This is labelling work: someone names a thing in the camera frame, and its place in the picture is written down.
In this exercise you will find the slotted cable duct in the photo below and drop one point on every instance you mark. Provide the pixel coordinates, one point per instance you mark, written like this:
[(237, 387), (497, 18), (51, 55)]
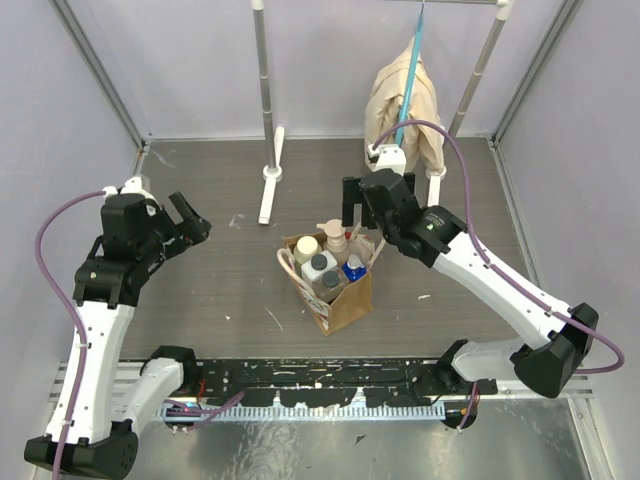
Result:
[(357, 411)]

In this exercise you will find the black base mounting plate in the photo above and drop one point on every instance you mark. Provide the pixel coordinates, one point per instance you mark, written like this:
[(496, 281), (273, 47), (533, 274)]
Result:
[(324, 382)]

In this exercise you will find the beige pump bottle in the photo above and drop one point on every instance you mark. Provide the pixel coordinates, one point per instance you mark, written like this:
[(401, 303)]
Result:
[(336, 241)]

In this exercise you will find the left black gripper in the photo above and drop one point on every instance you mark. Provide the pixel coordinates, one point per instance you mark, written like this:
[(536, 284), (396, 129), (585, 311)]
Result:
[(175, 228)]

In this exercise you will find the clear bottle black cap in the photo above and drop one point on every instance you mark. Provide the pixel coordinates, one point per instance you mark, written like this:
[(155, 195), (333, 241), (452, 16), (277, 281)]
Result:
[(330, 285)]

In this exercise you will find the white bottle black cap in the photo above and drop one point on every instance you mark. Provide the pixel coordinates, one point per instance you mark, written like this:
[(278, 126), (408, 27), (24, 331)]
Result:
[(317, 265)]

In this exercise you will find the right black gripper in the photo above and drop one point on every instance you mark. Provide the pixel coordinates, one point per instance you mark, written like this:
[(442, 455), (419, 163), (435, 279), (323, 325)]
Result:
[(352, 195)]

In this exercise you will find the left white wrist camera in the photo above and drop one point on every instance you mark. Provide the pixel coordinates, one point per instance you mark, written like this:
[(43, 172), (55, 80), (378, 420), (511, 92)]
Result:
[(137, 185)]

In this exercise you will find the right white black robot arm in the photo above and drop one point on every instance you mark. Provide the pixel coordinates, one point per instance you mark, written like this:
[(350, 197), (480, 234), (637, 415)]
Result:
[(552, 337)]

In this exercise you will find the blue orange spray bottle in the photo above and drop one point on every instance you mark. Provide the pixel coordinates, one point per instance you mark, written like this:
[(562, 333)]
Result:
[(354, 269)]

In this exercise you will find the white silver clothes rack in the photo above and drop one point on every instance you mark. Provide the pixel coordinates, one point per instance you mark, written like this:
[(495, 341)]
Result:
[(274, 137)]

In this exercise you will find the beige jacket on hanger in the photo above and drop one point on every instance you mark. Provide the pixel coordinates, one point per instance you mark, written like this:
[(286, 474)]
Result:
[(383, 109)]

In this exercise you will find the green bottle cream cap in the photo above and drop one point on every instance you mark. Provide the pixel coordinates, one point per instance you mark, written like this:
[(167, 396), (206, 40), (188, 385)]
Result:
[(306, 247)]

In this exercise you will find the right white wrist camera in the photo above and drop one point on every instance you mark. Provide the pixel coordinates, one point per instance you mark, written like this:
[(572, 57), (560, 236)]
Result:
[(386, 156)]

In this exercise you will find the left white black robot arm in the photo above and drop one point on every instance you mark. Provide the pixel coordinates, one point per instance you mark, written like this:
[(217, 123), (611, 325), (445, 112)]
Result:
[(87, 435)]

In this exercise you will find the blue clothes hanger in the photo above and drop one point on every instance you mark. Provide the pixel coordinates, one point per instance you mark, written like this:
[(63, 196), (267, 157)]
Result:
[(413, 61)]

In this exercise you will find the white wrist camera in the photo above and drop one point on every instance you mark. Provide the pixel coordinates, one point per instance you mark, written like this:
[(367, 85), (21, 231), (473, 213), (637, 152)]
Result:
[(386, 156), (137, 185)]

